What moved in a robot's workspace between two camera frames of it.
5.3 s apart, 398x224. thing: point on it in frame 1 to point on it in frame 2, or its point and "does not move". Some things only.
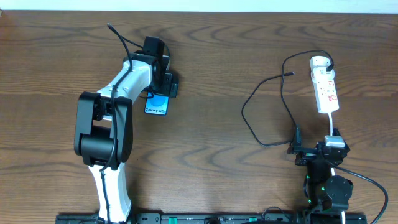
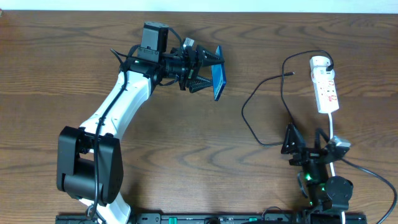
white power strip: x=324 y=84 does not move
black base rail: x=217 y=218 does not move
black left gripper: x=171 y=84 to x=188 y=68
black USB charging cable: x=282 y=74 does not move
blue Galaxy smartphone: x=156 y=104 to x=218 y=73
